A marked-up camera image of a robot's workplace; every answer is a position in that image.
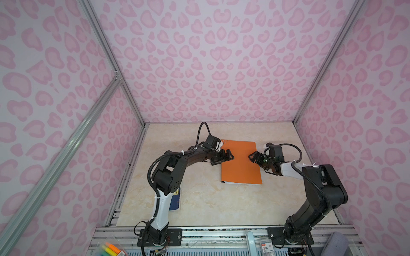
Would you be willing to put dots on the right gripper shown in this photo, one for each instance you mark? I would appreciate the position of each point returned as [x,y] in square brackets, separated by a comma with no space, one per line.
[255,154]

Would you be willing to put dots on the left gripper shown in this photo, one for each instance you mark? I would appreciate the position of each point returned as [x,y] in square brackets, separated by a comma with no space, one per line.
[222,159]

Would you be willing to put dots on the orange and black folder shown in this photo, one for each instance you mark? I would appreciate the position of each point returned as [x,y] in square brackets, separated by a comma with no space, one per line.
[240,170]

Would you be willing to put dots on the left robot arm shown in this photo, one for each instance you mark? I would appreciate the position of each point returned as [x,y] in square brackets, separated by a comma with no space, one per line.
[165,176]

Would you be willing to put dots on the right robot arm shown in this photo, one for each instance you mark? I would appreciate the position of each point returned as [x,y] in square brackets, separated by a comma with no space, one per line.
[323,188]

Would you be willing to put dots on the blue book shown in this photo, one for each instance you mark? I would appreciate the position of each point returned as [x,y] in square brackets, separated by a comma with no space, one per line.
[175,201]

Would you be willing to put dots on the small red label bag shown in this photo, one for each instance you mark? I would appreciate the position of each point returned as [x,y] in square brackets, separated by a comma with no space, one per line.
[267,247]

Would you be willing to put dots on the grey cloth roll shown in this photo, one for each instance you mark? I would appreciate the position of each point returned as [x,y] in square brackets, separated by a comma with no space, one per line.
[336,245]

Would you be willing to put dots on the highlighter marker pack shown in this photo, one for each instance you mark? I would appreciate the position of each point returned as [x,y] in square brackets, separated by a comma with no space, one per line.
[109,249]

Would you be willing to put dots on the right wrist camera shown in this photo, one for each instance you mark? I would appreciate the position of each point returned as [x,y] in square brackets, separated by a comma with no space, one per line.
[274,151]

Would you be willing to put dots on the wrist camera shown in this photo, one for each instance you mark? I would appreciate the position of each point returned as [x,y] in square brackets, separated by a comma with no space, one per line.
[274,151]
[213,143]

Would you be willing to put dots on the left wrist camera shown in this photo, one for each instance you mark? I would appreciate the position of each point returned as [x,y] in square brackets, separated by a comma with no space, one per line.
[213,143]

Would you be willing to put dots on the light blue handle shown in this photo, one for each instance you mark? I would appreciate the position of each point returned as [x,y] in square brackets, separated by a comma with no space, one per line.
[251,244]

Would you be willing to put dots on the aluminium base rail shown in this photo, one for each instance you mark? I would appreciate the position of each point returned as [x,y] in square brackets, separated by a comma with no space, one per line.
[221,240]

